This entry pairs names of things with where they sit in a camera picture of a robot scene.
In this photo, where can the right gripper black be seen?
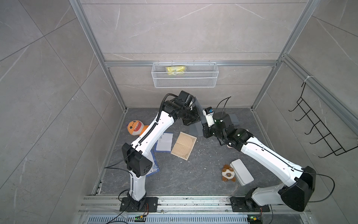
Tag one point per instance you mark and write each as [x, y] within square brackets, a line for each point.
[205, 128]

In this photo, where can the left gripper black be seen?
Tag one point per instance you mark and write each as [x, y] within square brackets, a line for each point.
[196, 116]

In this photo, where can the white blue letter paper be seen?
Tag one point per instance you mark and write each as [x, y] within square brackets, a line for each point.
[155, 168]

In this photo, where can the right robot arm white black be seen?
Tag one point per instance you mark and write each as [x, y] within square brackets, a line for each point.
[297, 183]

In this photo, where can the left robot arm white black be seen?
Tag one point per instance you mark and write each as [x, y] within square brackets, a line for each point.
[135, 153]

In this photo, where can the yellow packet in basket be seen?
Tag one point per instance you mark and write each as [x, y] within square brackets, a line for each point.
[176, 70]

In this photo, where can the brown white bear plush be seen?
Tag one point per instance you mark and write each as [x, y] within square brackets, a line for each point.
[228, 173]

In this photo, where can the orange shark plush toy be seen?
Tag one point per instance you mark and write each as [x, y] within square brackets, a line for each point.
[136, 127]

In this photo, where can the white rectangular box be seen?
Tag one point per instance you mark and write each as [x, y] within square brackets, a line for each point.
[241, 172]

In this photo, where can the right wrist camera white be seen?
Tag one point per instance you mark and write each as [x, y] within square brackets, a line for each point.
[208, 112]

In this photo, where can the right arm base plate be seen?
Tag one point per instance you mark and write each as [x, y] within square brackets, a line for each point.
[241, 204]

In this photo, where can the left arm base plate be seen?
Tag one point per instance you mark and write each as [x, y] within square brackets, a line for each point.
[146, 204]

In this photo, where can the black wire hook rack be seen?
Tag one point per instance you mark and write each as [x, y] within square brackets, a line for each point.
[316, 124]

